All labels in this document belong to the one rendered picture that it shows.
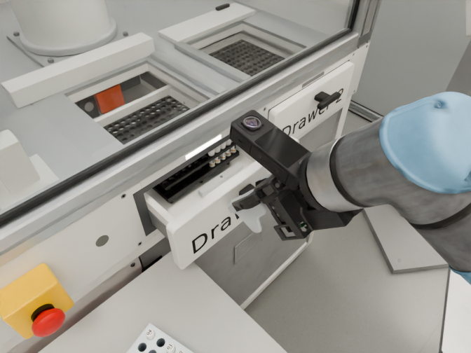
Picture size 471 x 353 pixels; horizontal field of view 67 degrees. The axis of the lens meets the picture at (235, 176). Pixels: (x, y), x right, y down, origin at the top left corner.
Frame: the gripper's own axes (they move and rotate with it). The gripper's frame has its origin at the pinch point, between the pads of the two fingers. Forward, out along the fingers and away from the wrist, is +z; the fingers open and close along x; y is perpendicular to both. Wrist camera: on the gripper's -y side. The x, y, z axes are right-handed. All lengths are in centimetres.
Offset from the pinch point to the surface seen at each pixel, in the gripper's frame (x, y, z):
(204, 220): -7.5, -0.2, 1.5
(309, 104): 29.7, -6.3, 8.9
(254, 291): 17, 40, 73
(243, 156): 11.7, -4.8, 14.3
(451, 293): 19.5, 34.6, -6.3
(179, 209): -6.6, -3.4, 12.4
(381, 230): 82, 58, 70
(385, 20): 160, -22, 68
